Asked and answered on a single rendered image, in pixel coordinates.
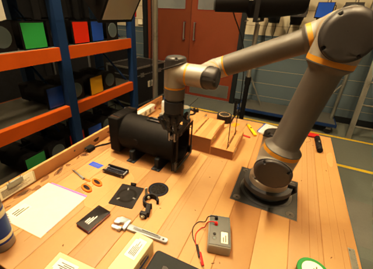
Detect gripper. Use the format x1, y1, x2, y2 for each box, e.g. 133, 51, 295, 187
158, 100, 189, 143

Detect black spotlight body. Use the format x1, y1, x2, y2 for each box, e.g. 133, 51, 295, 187
108, 106, 193, 173

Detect black pipe clamp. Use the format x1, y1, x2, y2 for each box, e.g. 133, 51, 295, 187
139, 193, 160, 220

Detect black lamp grey lens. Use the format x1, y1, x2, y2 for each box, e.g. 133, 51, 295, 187
103, 21, 120, 41

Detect large black hanging spotlight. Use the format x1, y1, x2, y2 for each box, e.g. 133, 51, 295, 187
213, 0, 313, 24

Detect white power strip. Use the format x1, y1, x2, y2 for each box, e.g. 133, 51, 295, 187
139, 103, 157, 116

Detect black flight case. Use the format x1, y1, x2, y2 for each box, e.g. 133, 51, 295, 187
105, 57, 166, 108

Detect black round gobo disc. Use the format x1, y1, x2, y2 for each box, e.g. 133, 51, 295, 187
147, 182, 169, 197

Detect black hex key set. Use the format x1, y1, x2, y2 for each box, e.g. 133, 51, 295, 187
102, 163, 130, 179

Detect black light stand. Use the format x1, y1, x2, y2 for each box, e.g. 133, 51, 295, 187
228, 11, 261, 121

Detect black square gobo holder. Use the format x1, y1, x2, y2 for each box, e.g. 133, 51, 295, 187
108, 182, 145, 209

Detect black lamp yellow filter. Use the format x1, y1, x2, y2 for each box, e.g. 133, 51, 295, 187
73, 72, 104, 98

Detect white paper sheet blue edge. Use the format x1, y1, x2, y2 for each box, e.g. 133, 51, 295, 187
257, 123, 278, 135

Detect grey pole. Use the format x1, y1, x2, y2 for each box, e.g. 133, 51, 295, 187
151, 0, 160, 100

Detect red double door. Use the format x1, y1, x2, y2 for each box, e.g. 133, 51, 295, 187
147, 0, 249, 101

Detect black test lead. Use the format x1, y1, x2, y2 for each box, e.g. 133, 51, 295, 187
196, 215, 219, 260

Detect silver adjustable wrench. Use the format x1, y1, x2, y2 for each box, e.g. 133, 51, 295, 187
111, 216, 169, 245

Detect grey meter box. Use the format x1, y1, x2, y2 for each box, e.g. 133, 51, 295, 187
206, 215, 233, 257

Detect large black lamp blue filter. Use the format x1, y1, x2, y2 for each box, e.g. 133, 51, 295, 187
19, 81, 66, 111

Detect black notebook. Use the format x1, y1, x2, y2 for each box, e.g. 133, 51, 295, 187
76, 205, 111, 233

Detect orange blue shelf unit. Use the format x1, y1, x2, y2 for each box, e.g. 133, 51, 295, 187
0, 0, 138, 177

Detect black lamp red filter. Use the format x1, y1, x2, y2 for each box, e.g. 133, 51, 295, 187
65, 19, 91, 46

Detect black floodlight grey flap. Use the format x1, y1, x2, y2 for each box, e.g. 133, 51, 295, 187
82, 0, 146, 22

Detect cream cardboard box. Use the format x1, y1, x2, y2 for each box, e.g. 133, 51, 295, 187
107, 232, 154, 269
43, 251, 89, 269

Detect black tablet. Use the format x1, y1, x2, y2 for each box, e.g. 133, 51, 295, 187
143, 250, 199, 269

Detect black lamp green filter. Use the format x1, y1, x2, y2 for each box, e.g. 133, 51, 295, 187
0, 19, 54, 53
0, 142, 48, 171

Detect white paper sheet pink edge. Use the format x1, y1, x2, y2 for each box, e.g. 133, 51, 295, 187
5, 181, 87, 239

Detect cream label plate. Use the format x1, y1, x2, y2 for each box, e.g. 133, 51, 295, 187
0, 170, 37, 202

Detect grey tripod stand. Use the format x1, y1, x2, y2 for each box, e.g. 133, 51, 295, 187
345, 73, 373, 139

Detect blue white paper cup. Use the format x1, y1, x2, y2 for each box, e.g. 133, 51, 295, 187
0, 198, 16, 254

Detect steel ruler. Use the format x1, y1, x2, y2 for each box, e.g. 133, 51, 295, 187
347, 247, 363, 269

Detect black colour frame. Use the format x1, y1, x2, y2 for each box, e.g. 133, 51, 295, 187
171, 120, 194, 173

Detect wooden frame rack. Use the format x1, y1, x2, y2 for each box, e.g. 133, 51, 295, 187
191, 117, 245, 161

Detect thin dark colour frame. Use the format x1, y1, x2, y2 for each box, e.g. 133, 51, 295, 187
226, 120, 233, 149
232, 117, 239, 146

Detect black power adapter with cable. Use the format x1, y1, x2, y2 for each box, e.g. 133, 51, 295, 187
84, 141, 112, 153

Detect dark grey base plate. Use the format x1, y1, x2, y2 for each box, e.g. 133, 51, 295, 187
230, 166, 298, 222

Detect orange handled scissors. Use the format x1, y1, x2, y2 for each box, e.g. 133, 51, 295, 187
72, 169, 104, 193

